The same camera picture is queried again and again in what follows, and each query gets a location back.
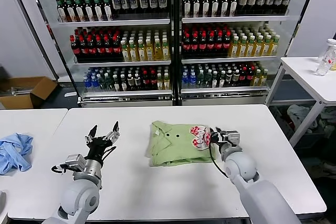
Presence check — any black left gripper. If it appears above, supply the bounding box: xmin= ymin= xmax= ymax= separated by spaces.
xmin=84 ymin=121 xmax=121 ymax=161

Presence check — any white beverage cooler cabinet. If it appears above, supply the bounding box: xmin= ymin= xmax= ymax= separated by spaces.
xmin=62 ymin=0 xmax=176 ymax=108
xmin=176 ymin=0 xmax=291 ymax=107

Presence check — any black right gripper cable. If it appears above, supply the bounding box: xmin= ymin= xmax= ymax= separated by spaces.
xmin=209 ymin=140 xmax=229 ymax=179

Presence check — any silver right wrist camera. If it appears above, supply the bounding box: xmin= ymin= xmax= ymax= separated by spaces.
xmin=227 ymin=130 xmax=242 ymax=146

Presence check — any light green shirt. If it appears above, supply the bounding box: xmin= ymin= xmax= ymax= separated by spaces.
xmin=145 ymin=120 xmax=218 ymax=167

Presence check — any clear bottle white cap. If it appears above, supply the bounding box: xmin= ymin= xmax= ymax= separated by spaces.
xmin=316 ymin=38 xmax=336 ymax=77

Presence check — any pale grey clothes pile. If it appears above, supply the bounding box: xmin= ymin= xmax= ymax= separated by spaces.
xmin=286 ymin=104 xmax=318 ymax=130

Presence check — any bundle of metal rods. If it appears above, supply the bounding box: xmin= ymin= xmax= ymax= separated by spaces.
xmin=0 ymin=87 xmax=32 ymax=97

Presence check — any black left camera cable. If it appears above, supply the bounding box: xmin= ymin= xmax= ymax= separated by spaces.
xmin=51 ymin=164 xmax=69 ymax=174

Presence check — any crumpled light blue garment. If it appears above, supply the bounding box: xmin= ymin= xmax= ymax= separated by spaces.
xmin=0 ymin=133 xmax=34 ymax=175

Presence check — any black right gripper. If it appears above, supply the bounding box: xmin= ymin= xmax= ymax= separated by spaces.
xmin=209 ymin=126 xmax=229 ymax=147

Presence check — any red cap cola bottle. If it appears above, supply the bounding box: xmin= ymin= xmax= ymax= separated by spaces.
xmin=103 ymin=36 xmax=113 ymax=62
xmin=112 ymin=36 xmax=122 ymax=62
xmin=247 ymin=66 xmax=255 ymax=88
xmin=149 ymin=70 xmax=157 ymax=91
xmin=70 ymin=36 xmax=80 ymax=62
xmin=198 ymin=34 xmax=208 ymax=58
xmin=87 ymin=36 xmax=97 ymax=62
xmin=182 ymin=34 xmax=192 ymax=58
xmin=215 ymin=34 xmax=224 ymax=58
xmin=239 ymin=67 xmax=248 ymax=88
xmin=78 ymin=36 xmax=89 ymax=62
xmin=141 ymin=71 xmax=150 ymax=91
xmin=95 ymin=36 xmax=105 ymax=62
xmin=223 ymin=33 xmax=232 ymax=58
xmin=191 ymin=34 xmax=200 ymax=58
xmin=207 ymin=34 xmax=216 ymax=58

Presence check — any open cardboard box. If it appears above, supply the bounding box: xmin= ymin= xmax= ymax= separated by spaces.
xmin=0 ymin=76 xmax=58 ymax=110

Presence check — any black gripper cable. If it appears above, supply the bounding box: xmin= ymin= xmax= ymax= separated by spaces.
xmin=209 ymin=140 xmax=229 ymax=179
xmin=101 ymin=145 xmax=117 ymax=161

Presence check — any white cooler shelf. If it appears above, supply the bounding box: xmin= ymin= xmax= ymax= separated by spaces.
xmin=181 ymin=86 xmax=269 ymax=95
xmin=72 ymin=60 xmax=171 ymax=67
xmin=181 ymin=56 xmax=278 ymax=65
xmin=181 ymin=15 xmax=290 ymax=24
xmin=81 ymin=89 xmax=173 ymax=98
xmin=57 ymin=18 xmax=171 ymax=28

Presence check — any open glass cooler door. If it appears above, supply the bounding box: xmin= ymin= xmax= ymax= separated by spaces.
xmin=265 ymin=0 xmax=322 ymax=106
xmin=7 ymin=0 xmax=81 ymax=104

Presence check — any green cap dark tea bottle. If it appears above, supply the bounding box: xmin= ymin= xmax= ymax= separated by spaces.
xmin=64 ymin=0 xmax=76 ymax=23
xmin=82 ymin=0 xmax=95 ymax=23
xmin=73 ymin=0 xmax=85 ymax=23
xmin=183 ymin=0 xmax=192 ymax=18
xmin=202 ymin=0 xmax=211 ymax=18
xmin=211 ymin=0 xmax=221 ymax=18
xmin=92 ymin=0 xmax=104 ymax=22
xmin=229 ymin=0 xmax=239 ymax=17
xmin=56 ymin=0 xmax=67 ymax=23
xmin=192 ymin=0 xmax=202 ymax=18
xmin=220 ymin=0 xmax=230 ymax=17
xmin=101 ymin=0 xmax=113 ymax=22

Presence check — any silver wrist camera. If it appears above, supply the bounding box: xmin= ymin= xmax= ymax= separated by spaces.
xmin=65 ymin=153 xmax=87 ymax=169
xmin=227 ymin=130 xmax=242 ymax=146

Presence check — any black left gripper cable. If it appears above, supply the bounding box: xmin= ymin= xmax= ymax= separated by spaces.
xmin=101 ymin=145 xmax=117 ymax=161

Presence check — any clear green water bottle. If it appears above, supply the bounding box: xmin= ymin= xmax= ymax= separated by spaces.
xmin=197 ymin=70 xmax=205 ymax=89
xmin=204 ymin=70 xmax=213 ymax=89
xmin=98 ymin=73 xmax=106 ymax=92
xmin=104 ymin=73 xmax=113 ymax=92

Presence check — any crumpled grey green garment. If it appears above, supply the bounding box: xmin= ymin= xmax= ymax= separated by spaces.
xmin=321 ymin=108 xmax=336 ymax=133

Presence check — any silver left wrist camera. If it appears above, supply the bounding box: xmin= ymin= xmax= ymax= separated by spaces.
xmin=65 ymin=153 xmax=87 ymax=169

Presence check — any white side table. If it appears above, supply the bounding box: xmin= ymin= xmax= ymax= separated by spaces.
xmin=265 ymin=56 xmax=336 ymax=146

